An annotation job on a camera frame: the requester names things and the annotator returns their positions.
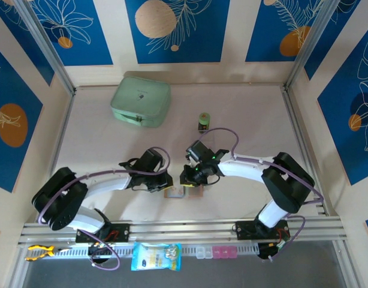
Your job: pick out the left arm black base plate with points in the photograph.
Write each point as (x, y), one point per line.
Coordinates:
(121, 232)

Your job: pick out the clear pill box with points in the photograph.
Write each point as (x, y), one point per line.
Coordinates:
(203, 252)

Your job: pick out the aluminium frame post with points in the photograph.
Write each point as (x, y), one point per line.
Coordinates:
(48, 48)
(314, 45)

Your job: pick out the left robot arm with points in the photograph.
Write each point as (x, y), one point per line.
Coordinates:
(109, 185)

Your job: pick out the aluminium mounting rail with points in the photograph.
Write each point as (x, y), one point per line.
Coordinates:
(178, 229)

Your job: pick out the aluminium table side rail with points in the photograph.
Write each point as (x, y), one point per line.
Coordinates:
(293, 111)
(63, 132)

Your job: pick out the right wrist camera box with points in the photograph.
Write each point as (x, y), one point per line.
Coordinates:
(189, 154)

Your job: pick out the pink pill box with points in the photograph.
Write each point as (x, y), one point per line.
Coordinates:
(224, 252)

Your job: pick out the small green can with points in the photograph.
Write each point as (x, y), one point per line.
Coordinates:
(203, 122)

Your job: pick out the green zipper pouch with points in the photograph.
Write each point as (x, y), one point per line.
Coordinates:
(139, 99)

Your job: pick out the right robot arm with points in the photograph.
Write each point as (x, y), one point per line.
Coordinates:
(247, 171)

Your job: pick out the blue snack packet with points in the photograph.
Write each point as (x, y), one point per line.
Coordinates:
(154, 258)

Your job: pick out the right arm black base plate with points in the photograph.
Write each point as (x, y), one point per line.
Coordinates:
(244, 231)

